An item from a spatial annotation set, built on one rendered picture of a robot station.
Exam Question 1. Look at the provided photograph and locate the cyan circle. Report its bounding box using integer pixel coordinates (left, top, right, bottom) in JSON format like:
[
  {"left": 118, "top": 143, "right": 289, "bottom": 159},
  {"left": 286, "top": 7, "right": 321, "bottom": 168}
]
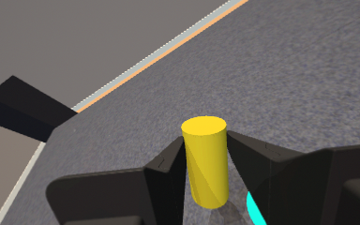
[{"left": 247, "top": 193, "right": 266, "bottom": 225}]

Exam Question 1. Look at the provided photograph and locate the yellow tall cylinder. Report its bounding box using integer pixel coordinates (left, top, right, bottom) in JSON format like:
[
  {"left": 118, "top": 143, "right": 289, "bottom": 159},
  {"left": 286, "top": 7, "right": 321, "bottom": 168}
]
[{"left": 182, "top": 116, "right": 229, "bottom": 209}]

